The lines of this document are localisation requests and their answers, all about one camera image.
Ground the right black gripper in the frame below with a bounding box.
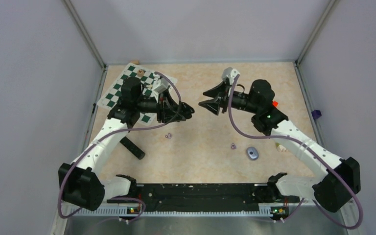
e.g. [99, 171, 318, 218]
[199, 80, 259, 115]

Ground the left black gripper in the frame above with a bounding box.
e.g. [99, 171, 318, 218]
[135, 88, 186, 123]

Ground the black earbud charging case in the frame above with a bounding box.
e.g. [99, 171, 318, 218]
[181, 107, 195, 119]

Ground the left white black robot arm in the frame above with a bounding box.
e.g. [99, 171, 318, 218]
[58, 73, 194, 211]

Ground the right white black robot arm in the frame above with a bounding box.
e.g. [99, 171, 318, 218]
[199, 79, 361, 212]

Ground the grey purple charging case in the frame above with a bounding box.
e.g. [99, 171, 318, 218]
[246, 146, 259, 161]

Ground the wooden chess piece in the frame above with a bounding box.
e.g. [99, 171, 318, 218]
[137, 70, 145, 77]

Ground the black cuboid bar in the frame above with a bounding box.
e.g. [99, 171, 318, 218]
[120, 137, 145, 160]

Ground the wooden piece at corner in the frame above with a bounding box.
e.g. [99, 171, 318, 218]
[131, 60, 140, 65]

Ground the green white chessboard mat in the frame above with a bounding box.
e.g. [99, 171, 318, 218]
[97, 63, 182, 130]

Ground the green white toy brick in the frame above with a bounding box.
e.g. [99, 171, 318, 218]
[275, 143, 288, 152]

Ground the purple object at edge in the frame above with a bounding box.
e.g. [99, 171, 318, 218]
[311, 110, 322, 120]

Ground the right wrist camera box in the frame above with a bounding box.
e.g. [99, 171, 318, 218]
[221, 67, 240, 86]

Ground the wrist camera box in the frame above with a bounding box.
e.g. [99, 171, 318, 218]
[152, 77, 170, 94]
[221, 67, 240, 86]

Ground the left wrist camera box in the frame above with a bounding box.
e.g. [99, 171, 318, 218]
[152, 77, 170, 94]

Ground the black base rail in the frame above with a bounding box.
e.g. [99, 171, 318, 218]
[107, 183, 300, 212]

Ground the white perforated cable duct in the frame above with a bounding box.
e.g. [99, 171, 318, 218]
[75, 205, 273, 217]

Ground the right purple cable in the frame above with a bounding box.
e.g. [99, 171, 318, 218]
[227, 74, 364, 230]

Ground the purple cable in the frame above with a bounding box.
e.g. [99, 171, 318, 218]
[227, 74, 364, 230]
[57, 71, 183, 224]

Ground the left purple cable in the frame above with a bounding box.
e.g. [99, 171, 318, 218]
[57, 71, 183, 224]

